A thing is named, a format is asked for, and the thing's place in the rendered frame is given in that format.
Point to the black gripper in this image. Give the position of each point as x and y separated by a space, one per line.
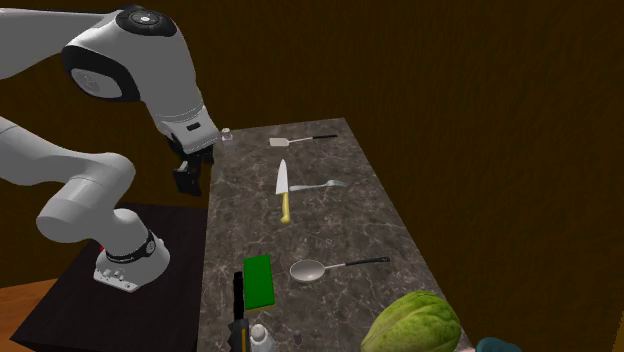
195 157

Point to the small clear glass jar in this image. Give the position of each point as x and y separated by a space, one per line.
226 135

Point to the green and yellow sponge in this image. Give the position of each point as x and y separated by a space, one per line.
258 282

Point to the white salt shaker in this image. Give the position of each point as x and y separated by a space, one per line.
260 339

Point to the dark robot stand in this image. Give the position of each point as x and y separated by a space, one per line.
146 317

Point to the teal rounded object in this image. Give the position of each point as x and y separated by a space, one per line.
497 345

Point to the green cabbage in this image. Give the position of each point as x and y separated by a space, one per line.
414 324

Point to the silver fork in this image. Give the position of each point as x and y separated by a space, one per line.
317 186

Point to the small dark shaker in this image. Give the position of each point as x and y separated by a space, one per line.
298 337

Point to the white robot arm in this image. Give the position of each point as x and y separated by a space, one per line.
146 83

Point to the black and yellow long tool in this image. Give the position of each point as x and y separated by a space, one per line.
238 302

